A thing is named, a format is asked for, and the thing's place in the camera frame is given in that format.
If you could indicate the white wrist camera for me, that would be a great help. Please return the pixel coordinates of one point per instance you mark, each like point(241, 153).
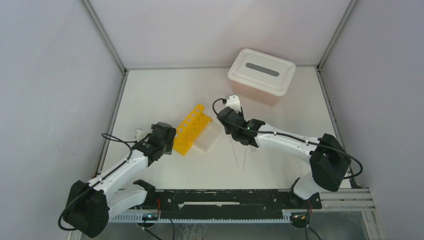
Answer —
point(141, 134)
point(233, 102)

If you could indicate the white plastic bin lid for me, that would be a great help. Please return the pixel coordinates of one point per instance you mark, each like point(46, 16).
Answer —
point(263, 72)

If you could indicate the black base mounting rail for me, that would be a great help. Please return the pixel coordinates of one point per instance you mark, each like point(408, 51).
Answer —
point(227, 204)

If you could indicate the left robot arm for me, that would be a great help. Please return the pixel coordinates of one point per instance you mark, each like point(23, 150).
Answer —
point(91, 205)

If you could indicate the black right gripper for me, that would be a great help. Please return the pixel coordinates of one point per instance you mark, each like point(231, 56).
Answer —
point(241, 114)

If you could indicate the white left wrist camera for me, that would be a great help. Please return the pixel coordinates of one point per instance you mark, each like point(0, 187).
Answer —
point(141, 134)

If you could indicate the yellow test tube rack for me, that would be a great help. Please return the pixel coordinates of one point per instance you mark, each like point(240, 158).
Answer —
point(190, 128)

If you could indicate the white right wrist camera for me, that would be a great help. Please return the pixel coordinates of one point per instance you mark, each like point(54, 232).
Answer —
point(233, 102)

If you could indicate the clear well plate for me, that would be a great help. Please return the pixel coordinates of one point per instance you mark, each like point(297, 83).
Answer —
point(208, 136)

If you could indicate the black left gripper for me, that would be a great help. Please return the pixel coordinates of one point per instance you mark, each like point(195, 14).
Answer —
point(169, 147)

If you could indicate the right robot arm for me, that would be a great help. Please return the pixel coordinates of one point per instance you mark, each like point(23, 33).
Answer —
point(327, 160)

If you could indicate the pink plastic bin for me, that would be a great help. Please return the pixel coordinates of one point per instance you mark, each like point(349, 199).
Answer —
point(255, 94)

